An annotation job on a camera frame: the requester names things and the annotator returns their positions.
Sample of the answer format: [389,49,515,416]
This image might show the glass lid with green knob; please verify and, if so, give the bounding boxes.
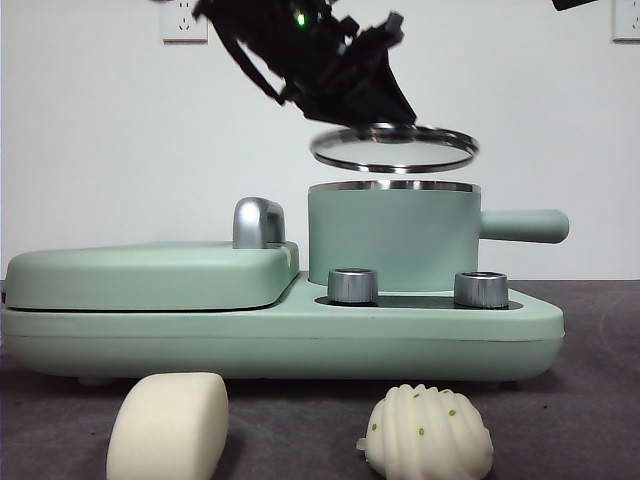
[309,122,480,175]

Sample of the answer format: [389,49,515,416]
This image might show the twisted scallion steamed bun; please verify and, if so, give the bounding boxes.
[355,383,495,480]

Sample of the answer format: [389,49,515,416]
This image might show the plain white steamed bun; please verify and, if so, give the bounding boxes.
[105,372,231,480]

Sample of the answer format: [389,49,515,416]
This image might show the silver control knob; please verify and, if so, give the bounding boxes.
[327,268,380,305]
[454,271,510,308]

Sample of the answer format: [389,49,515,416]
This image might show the green breakfast machine base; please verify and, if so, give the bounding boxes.
[0,293,566,387]

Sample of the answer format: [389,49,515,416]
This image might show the green griddle cover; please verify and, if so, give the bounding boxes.
[5,240,301,311]

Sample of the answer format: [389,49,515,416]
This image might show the white wall socket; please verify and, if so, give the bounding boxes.
[612,0,640,43]
[160,0,209,44]

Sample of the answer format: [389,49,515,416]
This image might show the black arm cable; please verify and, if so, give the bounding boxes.
[209,14,290,106]

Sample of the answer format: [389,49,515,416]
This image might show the green pot with handle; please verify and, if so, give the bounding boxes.
[306,180,571,294]

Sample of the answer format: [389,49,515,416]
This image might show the silver cover handle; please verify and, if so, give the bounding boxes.
[232,197,288,250]

